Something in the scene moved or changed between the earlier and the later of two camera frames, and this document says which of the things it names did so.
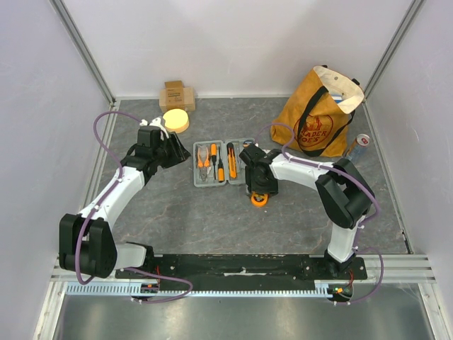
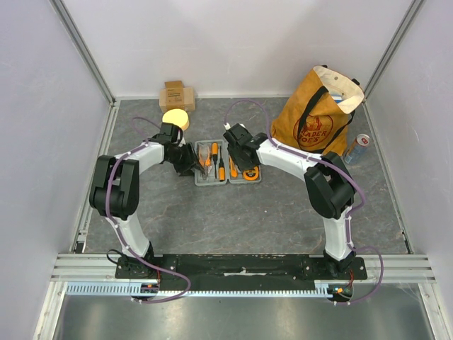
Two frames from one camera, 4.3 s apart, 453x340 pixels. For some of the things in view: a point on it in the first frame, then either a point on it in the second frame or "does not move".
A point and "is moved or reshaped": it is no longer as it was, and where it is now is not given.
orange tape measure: [259, 200] is moved or reshaped
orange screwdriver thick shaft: [221, 168] does not move
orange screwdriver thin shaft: [214, 154] does not move
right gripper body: [262, 189] -> [239, 156]
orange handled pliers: [203, 166] does not move
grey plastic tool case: [216, 163] does not move
